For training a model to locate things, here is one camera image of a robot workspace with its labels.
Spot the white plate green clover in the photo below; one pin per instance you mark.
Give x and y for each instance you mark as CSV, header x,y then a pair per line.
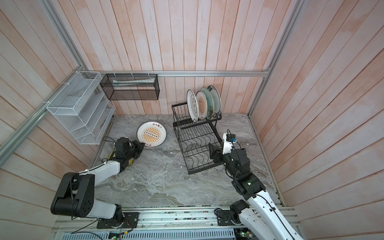
x,y
192,105

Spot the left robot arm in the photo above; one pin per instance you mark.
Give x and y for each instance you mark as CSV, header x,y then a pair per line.
x,y
75,196

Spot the black mesh wall basket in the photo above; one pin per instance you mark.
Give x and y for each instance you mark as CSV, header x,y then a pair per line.
x,y
126,87

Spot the white wire mesh shelf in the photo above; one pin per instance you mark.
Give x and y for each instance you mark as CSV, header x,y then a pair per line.
x,y
83,111

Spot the black two-tier dish rack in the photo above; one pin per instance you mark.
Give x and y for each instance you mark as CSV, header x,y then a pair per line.
x,y
194,139

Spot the green rim white plate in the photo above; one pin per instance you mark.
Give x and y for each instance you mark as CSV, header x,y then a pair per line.
x,y
216,100

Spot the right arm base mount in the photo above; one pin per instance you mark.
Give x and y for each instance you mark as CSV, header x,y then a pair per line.
x,y
228,216

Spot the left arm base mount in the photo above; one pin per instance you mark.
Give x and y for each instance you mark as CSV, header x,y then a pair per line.
x,y
127,220

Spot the yellow round plate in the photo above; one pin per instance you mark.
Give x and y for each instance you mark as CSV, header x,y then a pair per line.
x,y
113,155

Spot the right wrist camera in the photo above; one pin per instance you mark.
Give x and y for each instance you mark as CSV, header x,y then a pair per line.
x,y
228,142

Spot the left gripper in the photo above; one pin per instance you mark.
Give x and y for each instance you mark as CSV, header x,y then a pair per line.
x,y
140,145

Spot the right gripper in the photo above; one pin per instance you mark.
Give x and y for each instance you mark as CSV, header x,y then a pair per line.
x,y
214,153

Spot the orange sunburst plate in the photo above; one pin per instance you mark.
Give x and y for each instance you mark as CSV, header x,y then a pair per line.
x,y
152,134
202,105

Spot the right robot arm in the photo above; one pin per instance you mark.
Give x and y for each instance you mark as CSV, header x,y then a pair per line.
x,y
256,211

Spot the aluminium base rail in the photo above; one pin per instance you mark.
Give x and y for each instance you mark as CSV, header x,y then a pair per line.
x,y
167,218

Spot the mint green flower plate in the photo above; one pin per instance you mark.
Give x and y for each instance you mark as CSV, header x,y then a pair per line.
x,y
210,104

